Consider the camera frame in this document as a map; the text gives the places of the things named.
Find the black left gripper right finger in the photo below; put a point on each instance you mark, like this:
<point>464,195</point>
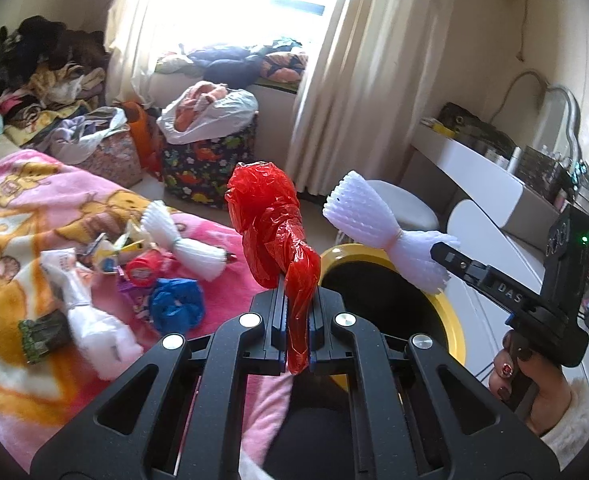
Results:
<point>416,412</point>

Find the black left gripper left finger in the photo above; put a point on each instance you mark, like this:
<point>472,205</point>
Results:
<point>177,412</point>

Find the white paper wrapper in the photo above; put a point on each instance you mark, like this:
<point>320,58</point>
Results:
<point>106,343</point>

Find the blue plastic bag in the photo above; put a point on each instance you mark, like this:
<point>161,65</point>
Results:
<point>176,305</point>

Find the red candy tube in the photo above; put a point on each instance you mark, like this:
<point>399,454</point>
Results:
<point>146,269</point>

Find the green snack wrapper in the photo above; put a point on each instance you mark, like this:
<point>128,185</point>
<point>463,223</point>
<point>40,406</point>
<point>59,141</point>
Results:
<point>44,335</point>

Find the white foam fruit net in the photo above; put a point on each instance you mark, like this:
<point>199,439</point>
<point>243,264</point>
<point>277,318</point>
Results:
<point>410,253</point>

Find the red plastic bag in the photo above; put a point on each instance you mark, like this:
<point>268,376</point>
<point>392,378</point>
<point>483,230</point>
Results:
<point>264,209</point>

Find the purple snack wrapper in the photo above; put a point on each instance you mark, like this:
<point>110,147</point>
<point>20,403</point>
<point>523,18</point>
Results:
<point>136,296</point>

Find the yellow rimmed black trash bin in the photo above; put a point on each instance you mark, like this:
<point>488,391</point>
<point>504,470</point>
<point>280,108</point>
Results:
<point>371,288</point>

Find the white desk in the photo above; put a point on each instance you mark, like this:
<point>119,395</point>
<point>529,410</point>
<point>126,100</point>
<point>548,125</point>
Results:
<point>506,200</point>

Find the white chair back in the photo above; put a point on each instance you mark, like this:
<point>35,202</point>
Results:
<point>481,240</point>

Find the white foam net on bed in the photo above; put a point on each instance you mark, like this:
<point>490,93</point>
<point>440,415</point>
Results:
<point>206,261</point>

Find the yellow white snack wrapper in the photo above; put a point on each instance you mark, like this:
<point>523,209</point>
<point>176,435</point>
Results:
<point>107,256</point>

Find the dinosaur print laundry basket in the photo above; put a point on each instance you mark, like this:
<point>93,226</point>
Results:
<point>199,172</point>

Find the floral pink fabric basket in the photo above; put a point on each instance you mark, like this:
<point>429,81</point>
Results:
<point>115,159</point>

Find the orange bag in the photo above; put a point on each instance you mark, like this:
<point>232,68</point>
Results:
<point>144,132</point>

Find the cream curtain right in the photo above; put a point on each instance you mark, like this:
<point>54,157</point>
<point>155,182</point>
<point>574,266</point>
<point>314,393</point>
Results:
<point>365,90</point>

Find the cream curtain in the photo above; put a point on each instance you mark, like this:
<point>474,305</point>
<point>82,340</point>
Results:
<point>365,90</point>
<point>133,37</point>

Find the white plastic bag with clothes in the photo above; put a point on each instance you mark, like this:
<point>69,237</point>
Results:
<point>207,111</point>

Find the cream curtain left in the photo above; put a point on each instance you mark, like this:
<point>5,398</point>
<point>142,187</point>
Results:
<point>133,37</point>

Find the clothes on window sill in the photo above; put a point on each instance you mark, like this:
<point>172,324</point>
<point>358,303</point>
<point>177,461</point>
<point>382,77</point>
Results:
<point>278,64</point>

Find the pile of clothes on bed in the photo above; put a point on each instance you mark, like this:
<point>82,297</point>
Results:
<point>48,73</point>

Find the white round wire stool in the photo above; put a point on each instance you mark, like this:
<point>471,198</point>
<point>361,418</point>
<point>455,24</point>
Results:
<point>404,204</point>

